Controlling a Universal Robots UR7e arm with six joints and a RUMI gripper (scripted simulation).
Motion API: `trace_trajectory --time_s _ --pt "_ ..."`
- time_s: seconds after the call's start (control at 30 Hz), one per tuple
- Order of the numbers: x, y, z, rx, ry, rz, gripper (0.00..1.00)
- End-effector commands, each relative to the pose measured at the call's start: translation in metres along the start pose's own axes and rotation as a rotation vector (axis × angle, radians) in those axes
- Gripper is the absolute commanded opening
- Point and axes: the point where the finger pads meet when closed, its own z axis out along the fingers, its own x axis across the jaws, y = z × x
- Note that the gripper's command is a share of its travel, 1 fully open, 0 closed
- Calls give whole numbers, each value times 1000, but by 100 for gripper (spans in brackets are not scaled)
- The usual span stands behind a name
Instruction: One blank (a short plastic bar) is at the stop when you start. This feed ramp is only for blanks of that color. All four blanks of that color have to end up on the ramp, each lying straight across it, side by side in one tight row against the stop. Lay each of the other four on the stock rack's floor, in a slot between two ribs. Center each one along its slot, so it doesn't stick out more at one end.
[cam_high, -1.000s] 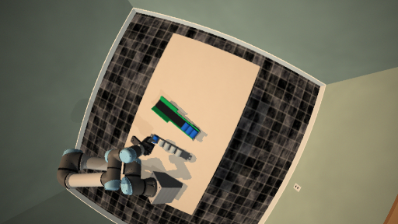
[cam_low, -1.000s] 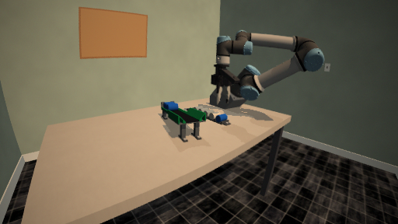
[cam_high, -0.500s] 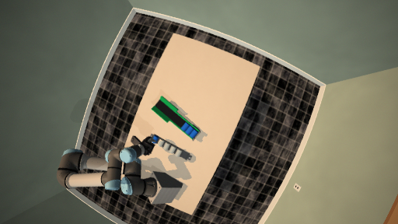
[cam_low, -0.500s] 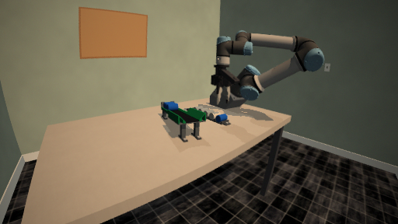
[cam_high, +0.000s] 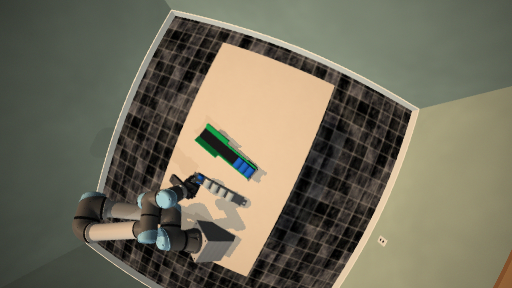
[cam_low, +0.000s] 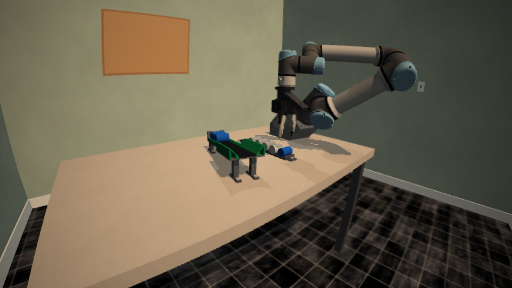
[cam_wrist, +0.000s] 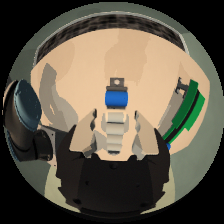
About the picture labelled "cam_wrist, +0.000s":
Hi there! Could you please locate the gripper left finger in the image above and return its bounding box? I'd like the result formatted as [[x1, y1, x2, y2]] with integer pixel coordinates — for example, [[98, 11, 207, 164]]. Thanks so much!
[[55, 109, 97, 179]]

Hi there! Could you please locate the grey metal tab with hex screw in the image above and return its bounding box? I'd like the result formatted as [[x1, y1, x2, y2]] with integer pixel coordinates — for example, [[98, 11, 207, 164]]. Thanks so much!
[[110, 77, 124, 87]]

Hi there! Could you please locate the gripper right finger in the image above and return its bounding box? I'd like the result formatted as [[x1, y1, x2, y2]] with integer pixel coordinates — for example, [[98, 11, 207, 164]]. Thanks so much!
[[131, 111, 170, 183]]

